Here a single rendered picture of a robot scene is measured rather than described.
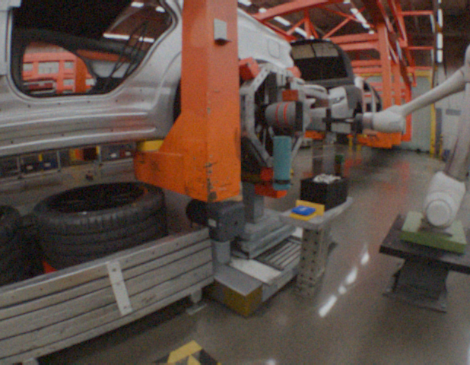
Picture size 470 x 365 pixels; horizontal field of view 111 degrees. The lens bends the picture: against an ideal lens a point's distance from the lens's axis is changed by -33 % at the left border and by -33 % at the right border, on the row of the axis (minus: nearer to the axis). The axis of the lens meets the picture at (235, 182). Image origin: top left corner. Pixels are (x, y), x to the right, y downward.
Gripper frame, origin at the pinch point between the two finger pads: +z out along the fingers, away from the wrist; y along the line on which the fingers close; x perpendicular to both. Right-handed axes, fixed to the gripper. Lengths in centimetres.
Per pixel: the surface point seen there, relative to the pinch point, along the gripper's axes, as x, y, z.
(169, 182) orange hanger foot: -27, -76, 38
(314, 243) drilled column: -53, -40, -13
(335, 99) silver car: 44, 235, 84
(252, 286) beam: -70, -62, 2
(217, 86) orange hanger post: 10, -72, 10
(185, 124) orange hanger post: -3, -76, 24
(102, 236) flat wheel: -40, -111, 30
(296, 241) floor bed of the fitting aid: -76, -1, 17
